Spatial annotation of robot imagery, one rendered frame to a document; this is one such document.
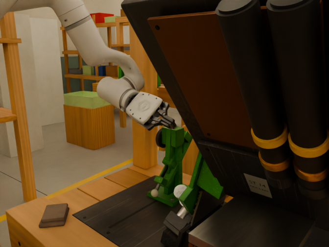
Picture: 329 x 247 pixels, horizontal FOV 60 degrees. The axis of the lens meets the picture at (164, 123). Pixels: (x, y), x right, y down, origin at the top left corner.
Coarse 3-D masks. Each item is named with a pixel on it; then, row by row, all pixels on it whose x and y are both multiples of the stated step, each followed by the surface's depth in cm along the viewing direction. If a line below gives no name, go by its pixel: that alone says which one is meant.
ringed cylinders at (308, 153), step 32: (224, 0) 26; (256, 0) 25; (288, 0) 22; (224, 32) 27; (256, 32) 26; (288, 32) 23; (320, 32) 24; (256, 64) 28; (288, 64) 25; (320, 64) 25; (256, 96) 31; (288, 96) 28; (320, 96) 28; (256, 128) 35; (320, 128) 31; (288, 160) 39; (320, 160) 34; (320, 192) 39
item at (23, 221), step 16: (16, 208) 101; (32, 208) 101; (16, 224) 95; (32, 224) 92; (80, 224) 92; (16, 240) 98; (32, 240) 88; (48, 240) 84; (64, 240) 84; (80, 240) 84; (96, 240) 84
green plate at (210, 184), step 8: (200, 152) 68; (200, 160) 68; (200, 168) 70; (208, 168) 68; (192, 176) 71; (200, 176) 71; (208, 176) 69; (192, 184) 71; (200, 184) 71; (208, 184) 69; (216, 184) 68; (208, 192) 70; (216, 192) 68; (224, 192) 69
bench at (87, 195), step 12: (132, 168) 140; (156, 168) 140; (96, 180) 127; (108, 180) 127; (120, 180) 127; (132, 180) 127; (72, 192) 117; (84, 192) 117; (96, 192) 117; (108, 192) 117; (72, 204) 108; (84, 204) 108
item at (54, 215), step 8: (48, 208) 96; (56, 208) 96; (64, 208) 96; (48, 216) 91; (56, 216) 91; (64, 216) 92; (40, 224) 90; (48, 224) 90; (56, 224) 90; (64, 224) 91
